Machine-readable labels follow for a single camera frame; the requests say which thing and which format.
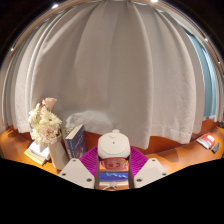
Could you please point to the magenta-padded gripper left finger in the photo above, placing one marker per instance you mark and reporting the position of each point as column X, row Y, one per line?
column 78, row 173

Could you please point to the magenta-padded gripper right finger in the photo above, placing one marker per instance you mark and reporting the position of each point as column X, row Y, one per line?
column 150, row 171

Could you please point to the red and white charger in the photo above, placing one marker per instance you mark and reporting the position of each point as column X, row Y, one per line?
column 114, row 146

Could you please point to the white ceramic vase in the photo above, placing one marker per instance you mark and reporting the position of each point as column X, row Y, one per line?
column 58, row 155

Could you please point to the upright blue book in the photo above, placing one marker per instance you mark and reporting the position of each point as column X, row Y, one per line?
column 76, row 141

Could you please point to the blue flat book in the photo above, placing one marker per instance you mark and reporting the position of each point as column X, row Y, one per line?
column 113, row 176

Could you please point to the orange flat book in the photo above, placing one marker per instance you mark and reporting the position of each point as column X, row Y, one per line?
column 113, row 170

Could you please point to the small white book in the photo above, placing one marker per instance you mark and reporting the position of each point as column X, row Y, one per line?
column 39, row 150

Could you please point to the small yellow book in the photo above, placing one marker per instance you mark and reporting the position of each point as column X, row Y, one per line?
column 33, row 157

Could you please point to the white and pink flowers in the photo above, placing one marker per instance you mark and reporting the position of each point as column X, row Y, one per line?
column 45, row 125

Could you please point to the small dark grey object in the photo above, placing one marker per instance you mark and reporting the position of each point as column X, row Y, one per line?
column 215, row 147

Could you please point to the light blue window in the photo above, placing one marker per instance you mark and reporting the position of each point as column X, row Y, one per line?
column 206, row 76

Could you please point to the white curtain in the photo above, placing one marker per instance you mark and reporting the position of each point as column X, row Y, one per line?
column 113, row 66

